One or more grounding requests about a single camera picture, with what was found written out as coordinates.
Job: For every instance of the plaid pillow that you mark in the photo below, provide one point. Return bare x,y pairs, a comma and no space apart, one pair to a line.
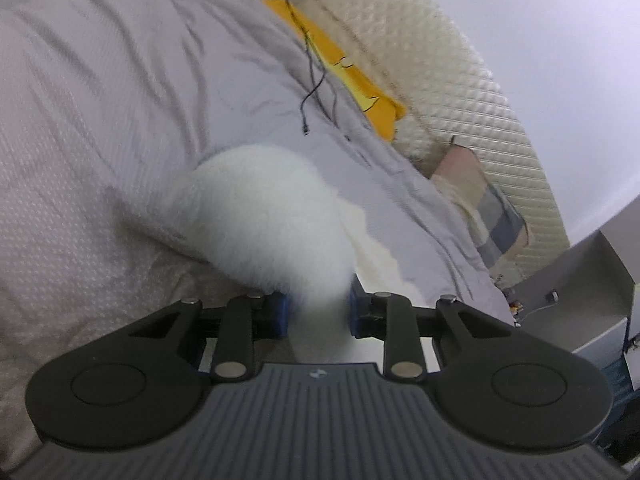
495,210

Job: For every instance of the grey duvet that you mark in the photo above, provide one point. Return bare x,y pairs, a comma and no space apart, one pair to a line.
100,85

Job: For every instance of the yellow pillow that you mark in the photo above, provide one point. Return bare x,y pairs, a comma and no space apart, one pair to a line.
350,75

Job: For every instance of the group of cosmetic bottles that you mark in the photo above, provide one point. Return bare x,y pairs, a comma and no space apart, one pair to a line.
514,307

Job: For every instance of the grey cabinet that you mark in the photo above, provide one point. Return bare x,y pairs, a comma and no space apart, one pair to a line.
595,285

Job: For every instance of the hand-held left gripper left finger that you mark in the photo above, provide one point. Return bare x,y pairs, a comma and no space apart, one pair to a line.
277,312

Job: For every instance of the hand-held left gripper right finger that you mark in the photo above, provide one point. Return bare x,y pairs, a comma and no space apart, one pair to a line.
359,310

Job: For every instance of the cream quilted headboard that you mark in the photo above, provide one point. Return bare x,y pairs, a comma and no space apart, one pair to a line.
450,85

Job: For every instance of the wall charger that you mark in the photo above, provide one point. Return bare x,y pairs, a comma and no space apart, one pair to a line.
553,296

